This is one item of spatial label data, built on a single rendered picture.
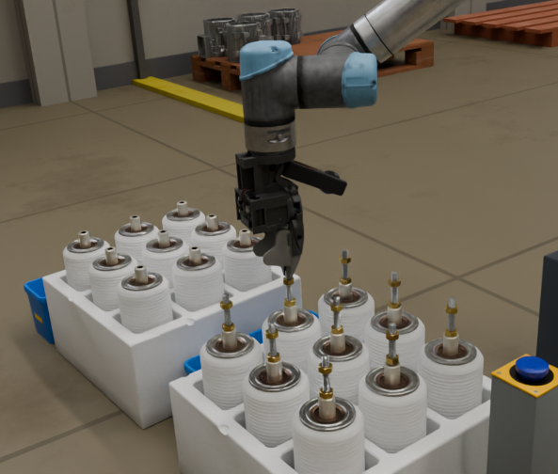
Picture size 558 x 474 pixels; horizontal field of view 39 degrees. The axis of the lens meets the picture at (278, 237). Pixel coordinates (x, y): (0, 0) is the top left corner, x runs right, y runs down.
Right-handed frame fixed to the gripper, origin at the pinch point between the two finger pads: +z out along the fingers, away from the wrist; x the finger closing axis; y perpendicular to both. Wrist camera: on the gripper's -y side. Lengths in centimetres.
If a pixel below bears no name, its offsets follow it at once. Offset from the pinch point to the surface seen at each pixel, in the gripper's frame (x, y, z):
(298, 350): 4.6, 1.4, 12.2
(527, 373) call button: 39.1, -14.4, 1.8
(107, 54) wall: -330, -37, 17
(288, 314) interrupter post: 0.8, 1.3, 7.6
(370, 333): 9.0, -9.1, 9.8
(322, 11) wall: -357, -179, 11
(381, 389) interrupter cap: 24.3, -2.3, 9.0
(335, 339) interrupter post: 12.3, -1.4, 7.1
